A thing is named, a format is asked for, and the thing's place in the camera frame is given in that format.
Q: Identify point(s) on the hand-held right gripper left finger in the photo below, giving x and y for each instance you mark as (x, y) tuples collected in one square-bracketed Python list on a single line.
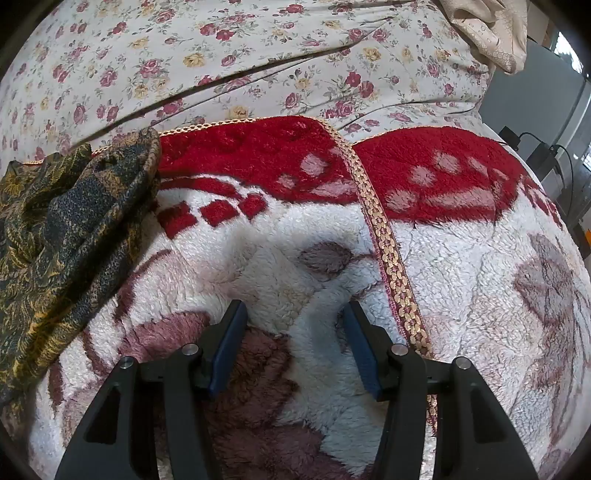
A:
[(226, 351)]

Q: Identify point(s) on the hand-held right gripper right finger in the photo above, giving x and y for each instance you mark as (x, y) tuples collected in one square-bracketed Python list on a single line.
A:
[(364, 356)]

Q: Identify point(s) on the dark gold patterned cloth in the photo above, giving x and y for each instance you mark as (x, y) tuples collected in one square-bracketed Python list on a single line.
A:
[(69, 240)]

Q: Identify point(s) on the red white plush blanket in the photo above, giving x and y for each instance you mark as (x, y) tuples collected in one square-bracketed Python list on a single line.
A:
[(286, 249)]

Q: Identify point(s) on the black power adapter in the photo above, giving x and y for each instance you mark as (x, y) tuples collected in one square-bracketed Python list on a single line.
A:
[(544, 161)]

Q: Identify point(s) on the grey cabinet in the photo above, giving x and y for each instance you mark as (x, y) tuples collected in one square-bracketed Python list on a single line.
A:
[(521, 92)]

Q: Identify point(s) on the floral bedsheet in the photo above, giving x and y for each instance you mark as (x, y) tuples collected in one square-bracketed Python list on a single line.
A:
[(184, 46)]

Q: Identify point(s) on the beige cloth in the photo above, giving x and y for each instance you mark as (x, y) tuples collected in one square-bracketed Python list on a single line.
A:
[(489, 32)]

